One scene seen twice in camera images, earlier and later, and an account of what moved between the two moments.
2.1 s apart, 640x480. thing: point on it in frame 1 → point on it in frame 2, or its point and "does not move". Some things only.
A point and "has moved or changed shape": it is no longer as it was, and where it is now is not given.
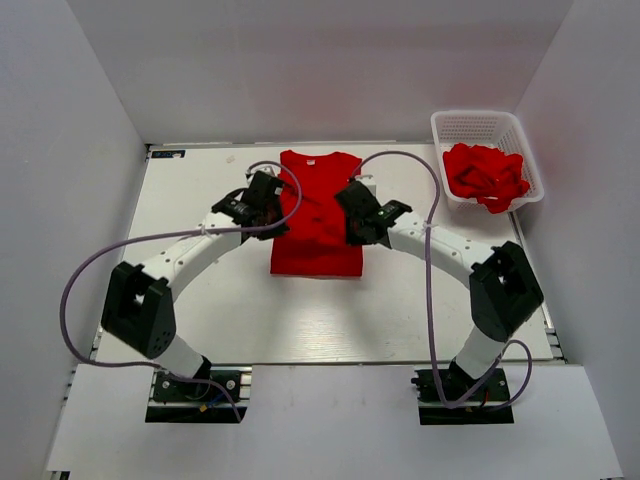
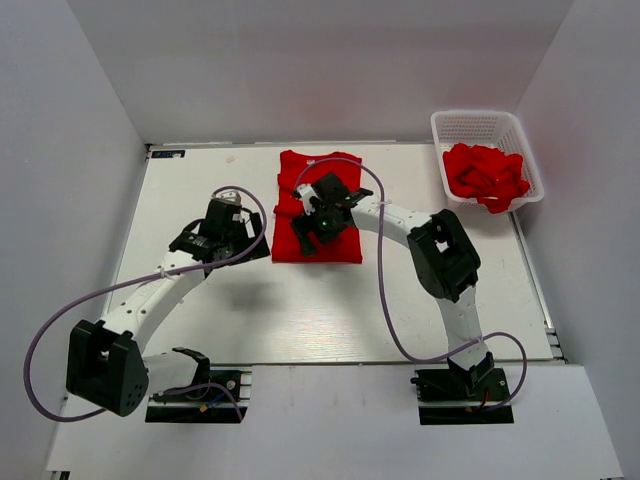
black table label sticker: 167,153 does not move
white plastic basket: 498,130 does not move
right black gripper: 352,238 → 302,227
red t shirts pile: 487,174 does not move
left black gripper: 274,232 → 257,231
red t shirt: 317,244 has moved or changed shape
